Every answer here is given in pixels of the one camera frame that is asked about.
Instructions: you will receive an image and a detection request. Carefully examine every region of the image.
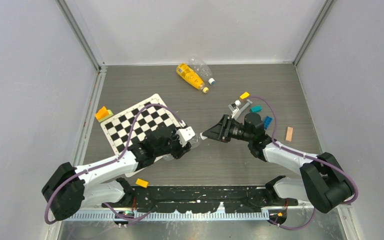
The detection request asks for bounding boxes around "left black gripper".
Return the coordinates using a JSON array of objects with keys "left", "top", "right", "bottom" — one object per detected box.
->
[{"left": 154, "top": 127, "right": 191, "bottom": 159}]

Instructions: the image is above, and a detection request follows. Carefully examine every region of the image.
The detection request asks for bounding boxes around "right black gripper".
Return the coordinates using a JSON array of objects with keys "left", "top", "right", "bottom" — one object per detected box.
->
[{"left": 202, "top": 114, "right": 253, "bottom": 144}]

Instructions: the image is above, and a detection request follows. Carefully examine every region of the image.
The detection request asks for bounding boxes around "clear plastic bottle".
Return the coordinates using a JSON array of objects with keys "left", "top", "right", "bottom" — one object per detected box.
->
[{"left": 162, "top": 133, "right": 207, "bottom": 161}]

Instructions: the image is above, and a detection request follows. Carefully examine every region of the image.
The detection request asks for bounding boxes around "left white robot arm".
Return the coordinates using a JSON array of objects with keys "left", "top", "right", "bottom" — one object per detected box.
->
[{"left": 41, "top": 126, "right": 196, "bottom": 225}]

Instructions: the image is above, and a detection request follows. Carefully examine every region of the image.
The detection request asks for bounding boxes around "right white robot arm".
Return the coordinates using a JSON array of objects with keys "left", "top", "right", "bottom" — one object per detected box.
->
[{"left": 201, "top": 113, "right": 358, "bottom": 213}]

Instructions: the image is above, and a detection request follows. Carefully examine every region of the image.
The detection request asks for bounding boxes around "clear bottle blue cap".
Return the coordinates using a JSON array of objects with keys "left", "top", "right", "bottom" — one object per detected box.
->
[{"left": 188, "top": 56, "right": 216, "bottom": 85}]

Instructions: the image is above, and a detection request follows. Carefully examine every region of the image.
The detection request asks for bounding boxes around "yellow juice bottle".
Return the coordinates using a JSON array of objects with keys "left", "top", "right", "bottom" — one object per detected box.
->
[{"left": 176, "top": 63, "right": 209, "bottom": 94}]

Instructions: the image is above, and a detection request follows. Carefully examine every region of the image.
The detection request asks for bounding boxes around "grey long block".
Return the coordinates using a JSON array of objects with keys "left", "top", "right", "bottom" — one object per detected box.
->
[{"left": 232, "top": 99, "right": 253, "bottom": 119}]

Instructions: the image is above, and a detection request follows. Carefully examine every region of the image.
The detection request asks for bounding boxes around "yellow block near base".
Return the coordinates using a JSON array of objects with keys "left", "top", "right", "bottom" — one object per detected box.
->
[{"left": 135, "top": 178, "right": 149, "bottom": 188}]

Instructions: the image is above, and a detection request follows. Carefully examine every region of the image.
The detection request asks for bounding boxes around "teal block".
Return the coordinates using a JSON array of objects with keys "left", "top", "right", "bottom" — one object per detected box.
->
[{"left": 249, "top": 105, "right": 262, "bottom": 113}]

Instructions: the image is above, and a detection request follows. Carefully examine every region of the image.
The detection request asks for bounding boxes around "blue lego brick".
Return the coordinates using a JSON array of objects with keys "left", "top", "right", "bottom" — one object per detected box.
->
[{"left": 263, "top": 116, "right": 273, "bottom": 130}]

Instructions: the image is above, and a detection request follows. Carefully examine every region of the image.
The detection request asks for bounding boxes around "orange green block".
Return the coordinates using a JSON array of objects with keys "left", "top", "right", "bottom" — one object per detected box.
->
[{"left": 94, "top": 106, "right": 114, "bottom": 123}]

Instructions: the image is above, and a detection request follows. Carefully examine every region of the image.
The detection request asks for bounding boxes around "tan wooden block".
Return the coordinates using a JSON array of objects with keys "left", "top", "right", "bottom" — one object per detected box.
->
[{"left": 285, "top": 126, "right": 294, "bottom": 142}]

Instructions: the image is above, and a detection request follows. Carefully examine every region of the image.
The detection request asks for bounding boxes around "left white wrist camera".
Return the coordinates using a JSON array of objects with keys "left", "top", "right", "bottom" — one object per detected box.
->
[{"left": 176, "top": 126, "right": 196, "bottom": 147}]

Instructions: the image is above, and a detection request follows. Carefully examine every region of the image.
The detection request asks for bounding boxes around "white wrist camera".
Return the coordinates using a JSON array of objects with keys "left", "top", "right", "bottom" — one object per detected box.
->
[
  {"left": 176, "top": 126, "right": 196, "bottom": 147},
  {"left": 228, "top": 99, "right": 243, "bottom": 120}
]

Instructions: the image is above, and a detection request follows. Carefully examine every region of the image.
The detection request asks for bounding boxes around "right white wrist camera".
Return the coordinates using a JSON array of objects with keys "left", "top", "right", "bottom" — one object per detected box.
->
[{"left": 228, "top": 99, "right": 243, "bottom": 120}]

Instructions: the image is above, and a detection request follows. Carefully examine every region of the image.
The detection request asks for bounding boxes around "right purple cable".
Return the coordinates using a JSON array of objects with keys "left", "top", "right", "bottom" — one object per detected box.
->
[{"left": 247, "top": 95, "right": 359, "bottom": 232}]

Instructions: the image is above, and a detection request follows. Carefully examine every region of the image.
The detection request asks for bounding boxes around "purple cable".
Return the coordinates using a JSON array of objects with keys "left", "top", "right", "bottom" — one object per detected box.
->
[
  {"left": 247, "top": 95, "right": 359, "bottom": 232},
  {"left": 43, "top": 103, "right": 187, "bottom": 226}
]

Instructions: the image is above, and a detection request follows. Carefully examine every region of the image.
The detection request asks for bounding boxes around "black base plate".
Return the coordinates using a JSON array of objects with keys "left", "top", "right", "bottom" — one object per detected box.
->
[{"left": 101, "top": 178, "right": 298, "bottom": 214}]

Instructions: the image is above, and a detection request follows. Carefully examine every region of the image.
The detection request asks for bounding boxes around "grey slotted cable duct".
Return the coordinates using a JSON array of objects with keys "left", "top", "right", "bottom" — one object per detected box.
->
[{"left": 66, "top": 209, "right": 270, "bottom": 222}]

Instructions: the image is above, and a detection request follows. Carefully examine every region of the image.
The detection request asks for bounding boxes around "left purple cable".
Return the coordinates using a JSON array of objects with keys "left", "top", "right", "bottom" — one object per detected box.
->
[{"left": 43, "top": 103, "right": 187, "bottom": 226}]

